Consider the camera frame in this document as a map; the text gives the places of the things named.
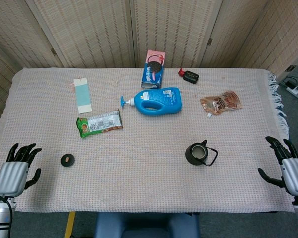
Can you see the black bottle red cap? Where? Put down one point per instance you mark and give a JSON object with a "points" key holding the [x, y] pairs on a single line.
{"points": [[190, 76]]}

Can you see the black teapot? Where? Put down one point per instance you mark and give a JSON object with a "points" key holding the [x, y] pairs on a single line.
{"points": [[188, 155]]}

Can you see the green snack packet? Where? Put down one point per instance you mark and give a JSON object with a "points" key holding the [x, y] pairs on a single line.
{"points": [[99, 123]]}

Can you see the woven folding screen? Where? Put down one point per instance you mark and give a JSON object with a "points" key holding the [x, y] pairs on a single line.
{"points": [[94, 32]]}

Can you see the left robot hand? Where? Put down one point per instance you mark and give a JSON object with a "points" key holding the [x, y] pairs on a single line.
{"points": [[11, 177]]}

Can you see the yellow floor tape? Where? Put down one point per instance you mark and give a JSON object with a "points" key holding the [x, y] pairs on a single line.
{"points": [[70, 224]]}

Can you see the brown spout pouch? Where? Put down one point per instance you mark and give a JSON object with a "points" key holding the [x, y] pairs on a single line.
{"points": [[221, 102]]}

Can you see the blue pink cookie box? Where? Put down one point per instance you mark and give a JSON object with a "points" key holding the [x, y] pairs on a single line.
{"points": [[152, 72]]}

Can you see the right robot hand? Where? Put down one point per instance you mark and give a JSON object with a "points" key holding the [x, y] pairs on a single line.
{"points": [[294, 176]]}

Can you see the pale woven tablecloth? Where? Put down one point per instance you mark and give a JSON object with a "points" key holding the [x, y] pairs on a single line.
{"points": [[144, 173]]}

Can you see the blue padded seat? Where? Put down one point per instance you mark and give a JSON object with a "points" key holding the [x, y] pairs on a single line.
{"points": [[146, 225]]}

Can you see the blue detergent pump bottle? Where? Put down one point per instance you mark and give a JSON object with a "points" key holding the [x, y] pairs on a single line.
{"points": [[164, 99]]}

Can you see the black tape roll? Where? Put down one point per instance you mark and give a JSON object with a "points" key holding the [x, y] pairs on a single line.
{"points": [[67, 160]]}

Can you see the white teal paper card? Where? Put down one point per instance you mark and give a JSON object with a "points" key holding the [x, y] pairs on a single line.
{"points": [[82, 95]]}

